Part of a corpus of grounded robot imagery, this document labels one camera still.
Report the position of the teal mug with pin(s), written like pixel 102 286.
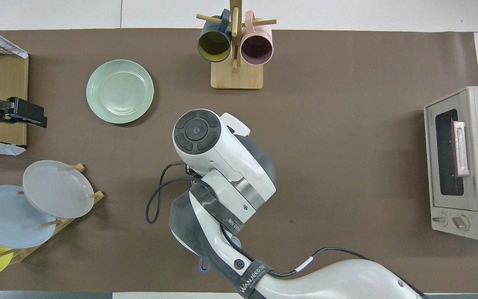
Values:
pixel 214 45

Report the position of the wooden plate rack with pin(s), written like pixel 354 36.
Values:
pixel 23 253

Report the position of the light green plate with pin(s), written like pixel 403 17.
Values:
pixel 119 91

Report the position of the wooden mug rack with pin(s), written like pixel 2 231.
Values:
pixel 237 77

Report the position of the dark blue pot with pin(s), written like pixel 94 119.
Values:
pixel 203 265

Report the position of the grey plate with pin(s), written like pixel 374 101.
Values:
pixel 52 187

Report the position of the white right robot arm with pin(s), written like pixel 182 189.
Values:
pixel 222 153

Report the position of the pink mug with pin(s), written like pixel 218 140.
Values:
pixel 257 47

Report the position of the small blue bell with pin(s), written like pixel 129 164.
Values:
pixel 237 241

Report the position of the brown table mat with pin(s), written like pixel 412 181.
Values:
pixel 347 166

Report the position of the light blue plate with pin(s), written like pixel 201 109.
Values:
pixel 6 220

